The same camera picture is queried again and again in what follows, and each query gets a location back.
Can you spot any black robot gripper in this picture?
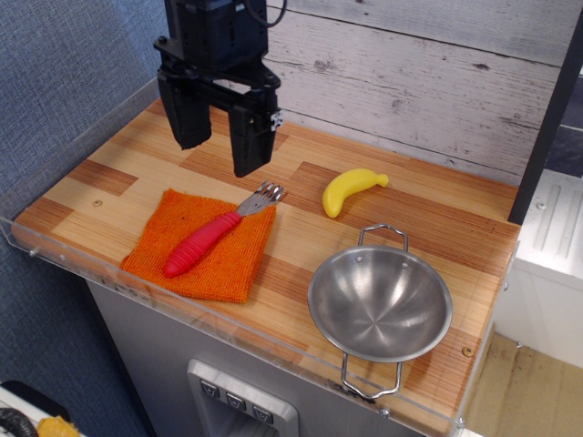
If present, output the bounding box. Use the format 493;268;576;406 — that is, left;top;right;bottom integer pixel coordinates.
154;1;281;178

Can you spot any steel bowl with wire handles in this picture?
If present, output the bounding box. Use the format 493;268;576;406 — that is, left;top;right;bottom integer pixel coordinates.
307;225;454;401

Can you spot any orange cloth napkin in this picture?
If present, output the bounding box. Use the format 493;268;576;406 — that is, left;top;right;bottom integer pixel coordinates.
120;189;276;303

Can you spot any yellow toy banana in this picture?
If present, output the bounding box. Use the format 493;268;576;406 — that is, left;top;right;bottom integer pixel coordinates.
322;168;389;219

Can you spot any grey toy cabinet front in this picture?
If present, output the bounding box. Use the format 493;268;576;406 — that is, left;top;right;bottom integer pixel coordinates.
84;278;429;437

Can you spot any silver dispenser button panel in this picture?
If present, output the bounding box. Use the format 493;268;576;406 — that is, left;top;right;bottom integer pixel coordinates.
187;359;300;436

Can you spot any red handled metal fork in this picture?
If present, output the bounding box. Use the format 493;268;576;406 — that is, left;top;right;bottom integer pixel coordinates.
163;181;284;278

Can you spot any clear acrylic guard rail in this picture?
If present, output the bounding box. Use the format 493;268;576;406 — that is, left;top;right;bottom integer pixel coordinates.
1;85;518;436

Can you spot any dark right frame post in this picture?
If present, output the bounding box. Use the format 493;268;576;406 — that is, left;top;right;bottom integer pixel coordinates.
507;0;583;226

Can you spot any black braided cable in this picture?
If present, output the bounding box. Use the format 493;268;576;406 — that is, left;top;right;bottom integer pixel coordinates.
0;407;36;437

